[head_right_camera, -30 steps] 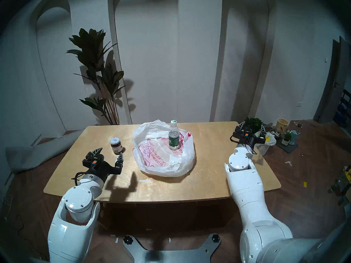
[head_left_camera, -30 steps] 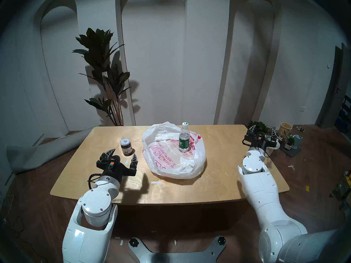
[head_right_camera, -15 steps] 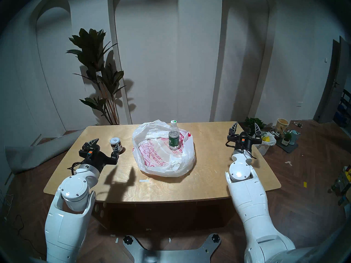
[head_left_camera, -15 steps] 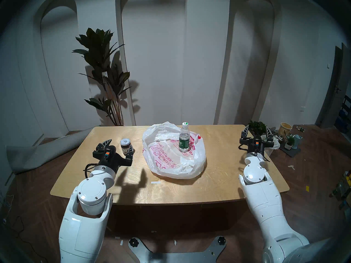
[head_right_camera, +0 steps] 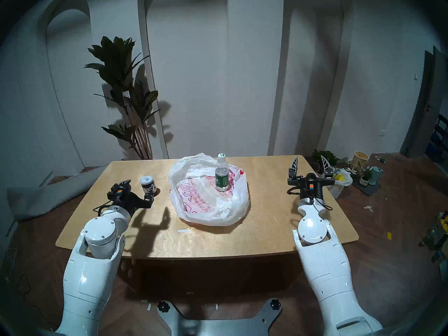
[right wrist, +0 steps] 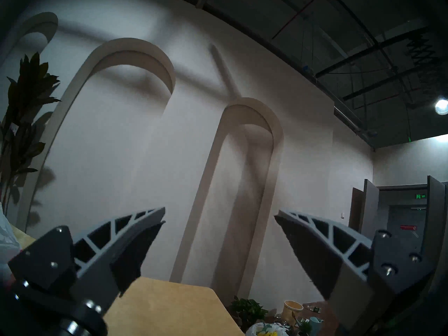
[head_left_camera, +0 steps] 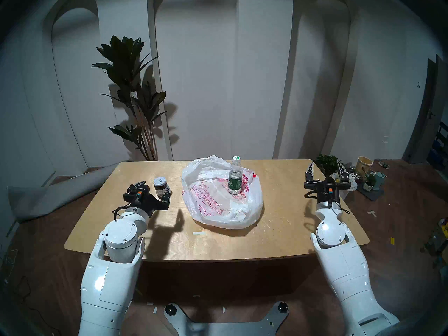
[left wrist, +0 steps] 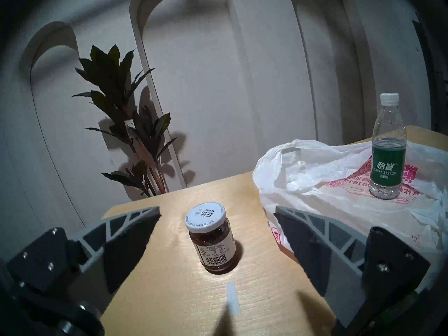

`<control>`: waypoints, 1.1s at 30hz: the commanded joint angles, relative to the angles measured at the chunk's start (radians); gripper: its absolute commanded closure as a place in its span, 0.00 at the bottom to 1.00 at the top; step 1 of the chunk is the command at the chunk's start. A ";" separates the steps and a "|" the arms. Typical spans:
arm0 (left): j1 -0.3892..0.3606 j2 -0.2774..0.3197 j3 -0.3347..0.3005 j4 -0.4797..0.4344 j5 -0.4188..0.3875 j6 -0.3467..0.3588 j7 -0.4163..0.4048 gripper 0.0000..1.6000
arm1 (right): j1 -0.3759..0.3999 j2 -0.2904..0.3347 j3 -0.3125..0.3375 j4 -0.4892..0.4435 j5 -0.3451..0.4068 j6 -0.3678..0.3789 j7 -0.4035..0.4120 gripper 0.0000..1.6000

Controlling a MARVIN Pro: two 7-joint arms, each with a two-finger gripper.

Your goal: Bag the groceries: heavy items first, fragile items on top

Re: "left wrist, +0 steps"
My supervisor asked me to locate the white plastic bag red print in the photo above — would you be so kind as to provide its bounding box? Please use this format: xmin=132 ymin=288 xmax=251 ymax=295
xmin=253 ymin=139 xmax=448 ymax=294

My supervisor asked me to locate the light wooden table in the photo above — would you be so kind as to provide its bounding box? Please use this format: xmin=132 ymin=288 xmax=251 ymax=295
xmin=101 ymin=125 xmax=448 ymax=336

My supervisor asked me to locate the tall dark-leaved potted plant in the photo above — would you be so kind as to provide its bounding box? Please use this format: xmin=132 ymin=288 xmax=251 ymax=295
xmin=72 ymin=44 xmax=177 ymax=198

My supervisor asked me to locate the water bottle green label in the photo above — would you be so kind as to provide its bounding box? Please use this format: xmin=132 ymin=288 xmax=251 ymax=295
xmin=369 ymin=93 xmax=407 ymax=200

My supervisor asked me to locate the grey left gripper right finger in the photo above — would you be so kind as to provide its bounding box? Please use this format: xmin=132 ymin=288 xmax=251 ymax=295
xmin=274 ymin=206 xmax=431 ymax=329

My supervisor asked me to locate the short white tape strip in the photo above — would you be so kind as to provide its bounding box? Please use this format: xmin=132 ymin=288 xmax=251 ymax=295
xmin=226 ymin=282 xmax=241 ymax=316

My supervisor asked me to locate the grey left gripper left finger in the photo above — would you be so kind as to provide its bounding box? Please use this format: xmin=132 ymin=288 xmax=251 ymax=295
xmin=6 ymin=206 xmax=162 ymax=294

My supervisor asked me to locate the dark sauce jar white lid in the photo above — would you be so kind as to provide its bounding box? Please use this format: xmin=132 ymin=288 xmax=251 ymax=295
xmin=185 ymin=202 xmax=242 ymax=274

